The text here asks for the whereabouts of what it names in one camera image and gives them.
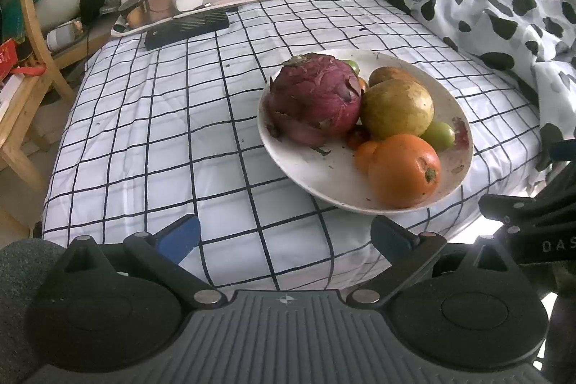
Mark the red dragon fruit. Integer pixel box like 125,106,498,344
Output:
267,53,363,146

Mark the black round object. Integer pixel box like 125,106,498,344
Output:
80,0,111,25

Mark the dark brown round fruit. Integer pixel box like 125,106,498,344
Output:
346,125,372,150

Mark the grey cloth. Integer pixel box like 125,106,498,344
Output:
0,239,68,384

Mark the small green fruit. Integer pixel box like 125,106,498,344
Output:
420,121,456,152

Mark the large yellow fruit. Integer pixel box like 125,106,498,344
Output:
361,78,435,141

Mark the brown fruit behind mango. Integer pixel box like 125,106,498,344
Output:
368,67,426,90

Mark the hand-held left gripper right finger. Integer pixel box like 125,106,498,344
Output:
346,215,514,309

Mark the white bottle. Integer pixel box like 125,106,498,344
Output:
46,24,84,52

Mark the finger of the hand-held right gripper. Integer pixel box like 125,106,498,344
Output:
537,127,576,187
479,186,576,232

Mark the large orange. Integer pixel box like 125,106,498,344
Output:
368,134,442,208

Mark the red packet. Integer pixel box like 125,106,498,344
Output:
0,40,21,81

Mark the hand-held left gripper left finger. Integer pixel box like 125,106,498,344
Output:
56,214,228,309

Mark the black ribbed case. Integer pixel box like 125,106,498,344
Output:
144,8,230,51

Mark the wooden chair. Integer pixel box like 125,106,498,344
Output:
0,0,97,205

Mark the white plate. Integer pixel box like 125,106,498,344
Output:
257,49,474,214

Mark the checked bed sheet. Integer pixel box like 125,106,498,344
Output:
40,0,554,292

